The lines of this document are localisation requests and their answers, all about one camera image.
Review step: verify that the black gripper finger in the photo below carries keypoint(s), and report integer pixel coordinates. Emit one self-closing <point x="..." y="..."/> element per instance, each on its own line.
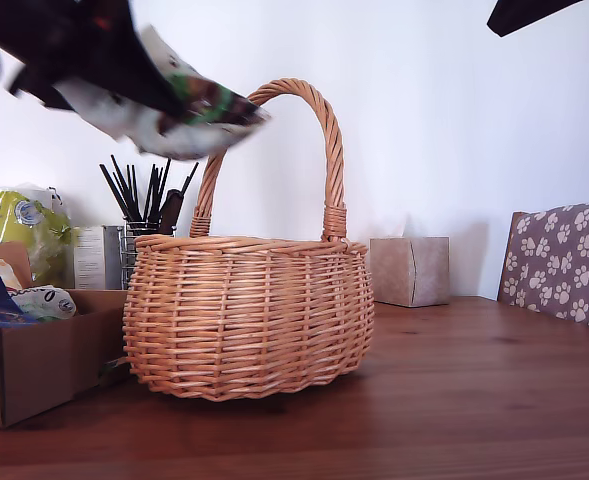
<point x="129" y="65"/>
<point x="519" y="12"/>

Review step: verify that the beige tissue box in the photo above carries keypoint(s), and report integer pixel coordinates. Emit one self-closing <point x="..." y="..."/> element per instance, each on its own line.
<point x="401" y="272"/>

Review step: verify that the brown cardboard box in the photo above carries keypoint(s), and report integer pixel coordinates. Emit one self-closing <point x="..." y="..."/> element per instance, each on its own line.
<point x="49" y="360"/>

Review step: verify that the thin black stick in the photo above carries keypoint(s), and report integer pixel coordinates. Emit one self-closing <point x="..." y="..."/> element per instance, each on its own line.
<point x="123" y="187"/>
<point x="189" y="177"/>
<point x="132" y="192"/>
<point x="114" y="192"/>
<point x="164" y="182"/>
<point x="157" y="192"/>
<point x="149" y="192"/>
<point x="136" y="192"/>

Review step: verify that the yellow green plastic packet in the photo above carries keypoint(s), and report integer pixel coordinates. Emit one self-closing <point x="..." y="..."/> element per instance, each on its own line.
<point x="44" y="225"/>

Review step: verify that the silver metal plate stand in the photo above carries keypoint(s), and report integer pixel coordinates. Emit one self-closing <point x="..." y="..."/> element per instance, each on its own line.
<point x="113" y="255"/>

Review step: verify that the white printed paper card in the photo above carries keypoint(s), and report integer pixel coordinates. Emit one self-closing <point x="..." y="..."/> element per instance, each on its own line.
<point x="89" y="255"/>

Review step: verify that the purple paw print cloth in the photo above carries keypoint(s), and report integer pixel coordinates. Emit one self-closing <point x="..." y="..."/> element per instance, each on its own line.
<point x="564" y="260"/>

